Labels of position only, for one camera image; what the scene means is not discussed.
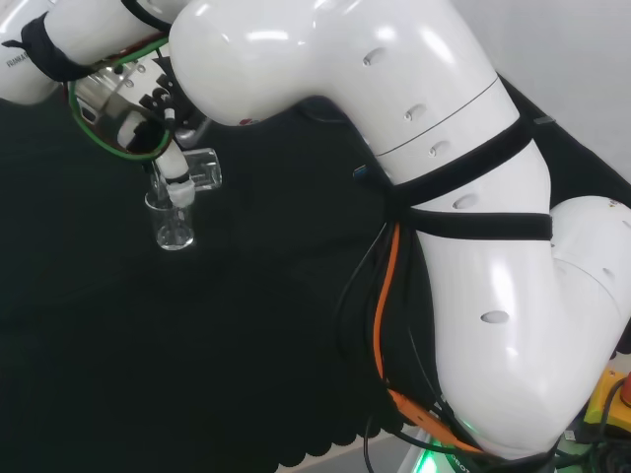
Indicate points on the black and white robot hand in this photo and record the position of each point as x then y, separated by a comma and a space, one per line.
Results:
175, 167

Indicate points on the clear glass beaker with water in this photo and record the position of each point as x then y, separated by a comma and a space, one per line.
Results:
207, 170

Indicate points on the clear empty glass beaker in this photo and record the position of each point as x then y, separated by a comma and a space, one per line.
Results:
172, 226

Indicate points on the black bench cloth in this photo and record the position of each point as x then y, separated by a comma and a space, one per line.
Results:
148, 345

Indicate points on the yellow stop button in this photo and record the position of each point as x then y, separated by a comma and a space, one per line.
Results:
604, 404

